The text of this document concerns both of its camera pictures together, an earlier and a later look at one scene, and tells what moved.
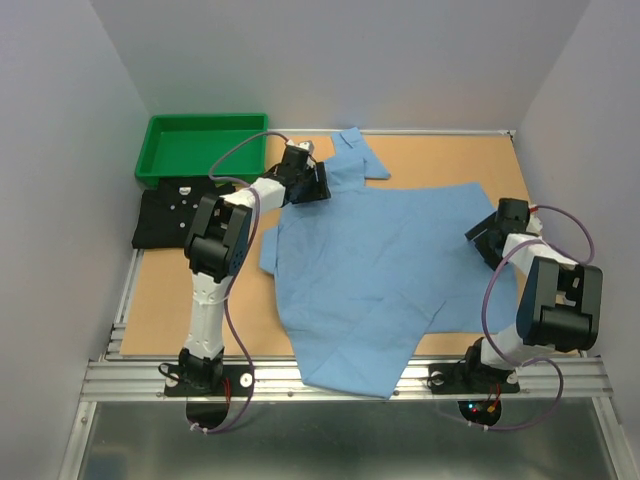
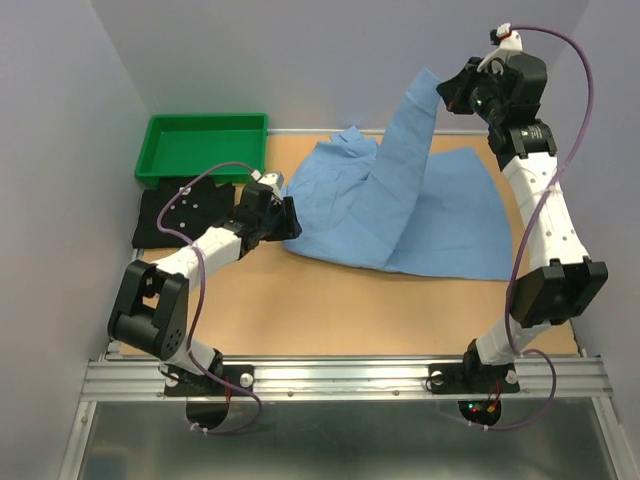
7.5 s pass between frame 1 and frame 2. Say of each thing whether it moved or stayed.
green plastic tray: stayed
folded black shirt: stayed
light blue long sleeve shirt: moved
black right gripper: moved
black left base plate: stayed
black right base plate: stayed
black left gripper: moved
